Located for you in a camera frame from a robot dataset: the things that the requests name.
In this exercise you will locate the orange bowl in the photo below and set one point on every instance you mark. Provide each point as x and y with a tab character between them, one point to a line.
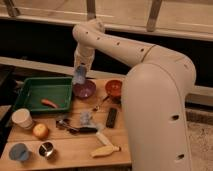
113	88

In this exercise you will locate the black handled utensil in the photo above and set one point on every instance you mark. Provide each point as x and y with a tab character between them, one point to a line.
65	124

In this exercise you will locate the black remote control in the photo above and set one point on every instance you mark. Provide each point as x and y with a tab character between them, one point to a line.
111	118

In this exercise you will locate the white paper cup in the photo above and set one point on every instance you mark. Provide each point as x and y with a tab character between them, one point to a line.
22	118

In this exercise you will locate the green plastic tray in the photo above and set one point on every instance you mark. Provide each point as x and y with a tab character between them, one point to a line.
56	89

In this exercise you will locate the purple bowl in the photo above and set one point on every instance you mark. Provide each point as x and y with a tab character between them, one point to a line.
84	91

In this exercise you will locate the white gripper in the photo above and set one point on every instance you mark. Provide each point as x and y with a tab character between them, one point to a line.
83	59

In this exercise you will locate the blue cup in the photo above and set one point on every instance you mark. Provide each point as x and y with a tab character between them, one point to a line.
19	152

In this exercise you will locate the yellow banana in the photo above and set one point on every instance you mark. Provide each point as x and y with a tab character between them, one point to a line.
105	151

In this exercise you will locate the orange carrot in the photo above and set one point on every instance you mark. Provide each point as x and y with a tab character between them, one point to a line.
49	103

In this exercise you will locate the small metal cup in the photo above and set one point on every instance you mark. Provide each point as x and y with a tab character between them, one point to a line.
46	149

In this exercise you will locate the metal spoon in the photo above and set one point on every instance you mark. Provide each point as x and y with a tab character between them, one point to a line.
97	107

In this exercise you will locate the crumpled grey cloth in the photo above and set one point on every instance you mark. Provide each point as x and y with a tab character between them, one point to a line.
86	120

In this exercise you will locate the wooden table board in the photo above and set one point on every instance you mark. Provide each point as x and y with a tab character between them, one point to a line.
71	151

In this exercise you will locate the red yellow apple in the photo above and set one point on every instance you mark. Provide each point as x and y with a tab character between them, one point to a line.
40	131

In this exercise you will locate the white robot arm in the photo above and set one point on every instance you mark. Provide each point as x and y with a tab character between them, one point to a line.
153	96

